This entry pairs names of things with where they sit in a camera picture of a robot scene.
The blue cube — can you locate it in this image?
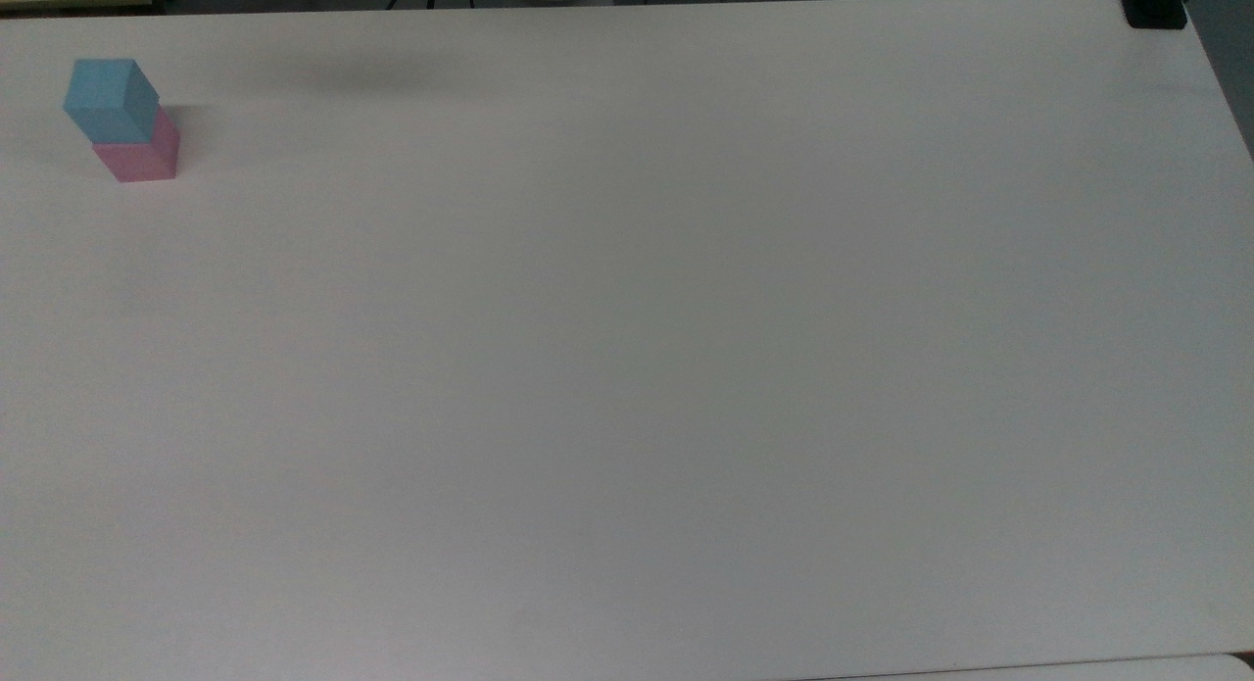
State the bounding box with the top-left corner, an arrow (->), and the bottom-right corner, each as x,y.
63,58 -> 161,143

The white adjoining table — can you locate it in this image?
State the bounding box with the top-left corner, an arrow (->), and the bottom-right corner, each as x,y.
803,654 -> 1254,681

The black corner clamp mount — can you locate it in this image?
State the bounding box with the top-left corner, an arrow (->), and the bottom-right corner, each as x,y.
1115,0 -> 1194,30

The pink cube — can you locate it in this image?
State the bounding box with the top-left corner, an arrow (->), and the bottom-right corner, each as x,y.
93,108 -> 181,183

